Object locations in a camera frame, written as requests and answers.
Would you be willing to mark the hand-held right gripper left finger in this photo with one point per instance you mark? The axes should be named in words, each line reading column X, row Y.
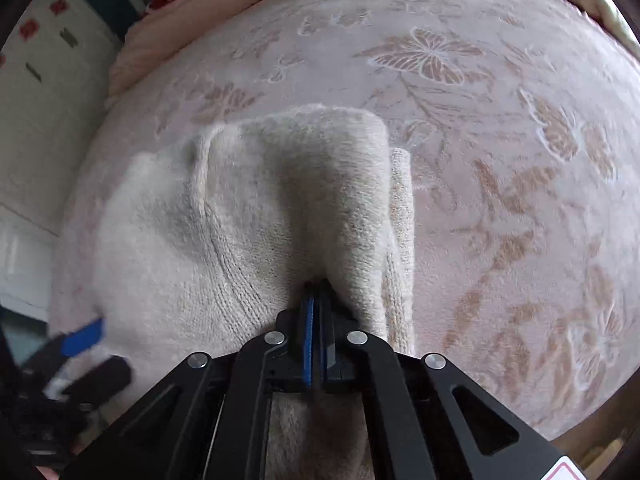
column 310, row 345

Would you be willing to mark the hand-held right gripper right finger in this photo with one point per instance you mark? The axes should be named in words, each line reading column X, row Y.
column 330, row 355

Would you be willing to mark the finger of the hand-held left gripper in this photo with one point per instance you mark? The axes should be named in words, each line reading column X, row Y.
column 85, row 336
column 102, row 375

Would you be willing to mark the white knit sweater black hearts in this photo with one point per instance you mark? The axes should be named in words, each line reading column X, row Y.
column 225, row 235

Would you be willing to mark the white wardrobe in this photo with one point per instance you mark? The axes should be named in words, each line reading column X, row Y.
column 50, row 135

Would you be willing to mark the pink butterfly patterned blanket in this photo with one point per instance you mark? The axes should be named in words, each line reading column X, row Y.
column 500, row 160

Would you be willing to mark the pink duvet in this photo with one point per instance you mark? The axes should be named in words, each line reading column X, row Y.
column 150, row 45

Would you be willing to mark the red paper decoration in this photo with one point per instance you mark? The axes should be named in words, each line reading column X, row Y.
column 58, row 6
column 29, row 29

